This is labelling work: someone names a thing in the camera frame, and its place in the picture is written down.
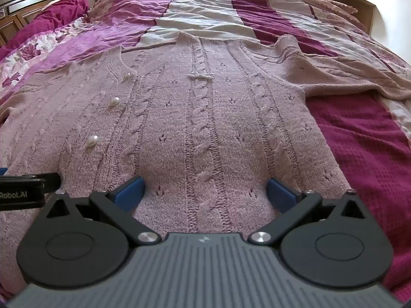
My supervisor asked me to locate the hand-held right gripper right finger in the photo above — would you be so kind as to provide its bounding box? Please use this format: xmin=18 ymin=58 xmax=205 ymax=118
xmin=249 ymin=177 xmax=376 ymax=245

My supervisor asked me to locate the magenta pillow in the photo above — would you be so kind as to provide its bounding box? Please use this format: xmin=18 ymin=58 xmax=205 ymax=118
xmin=0 ymin=0 xmax=91 ymax=61

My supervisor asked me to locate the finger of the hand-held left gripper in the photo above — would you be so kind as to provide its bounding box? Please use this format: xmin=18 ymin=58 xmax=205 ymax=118
xmin=0 ymin=168 xmax=62 ymax=195

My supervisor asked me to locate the magenta striped floral bedspread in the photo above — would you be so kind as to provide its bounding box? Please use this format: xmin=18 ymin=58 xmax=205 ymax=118
xmin=0 ymin=0 xmax=411 ymax=304

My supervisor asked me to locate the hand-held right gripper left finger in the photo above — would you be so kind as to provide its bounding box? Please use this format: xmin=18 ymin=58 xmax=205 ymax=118
xmin=38 ymin=176 xmax=163 ymax=245

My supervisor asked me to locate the pink knit sweater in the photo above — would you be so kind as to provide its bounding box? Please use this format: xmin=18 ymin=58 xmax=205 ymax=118
xmin=0 ymin=32 xmax=411 ymax=296

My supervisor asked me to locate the dark wooden headboard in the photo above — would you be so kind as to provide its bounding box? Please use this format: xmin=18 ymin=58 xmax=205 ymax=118
xmin=0 ymin=0 xmax=78 ymax=47

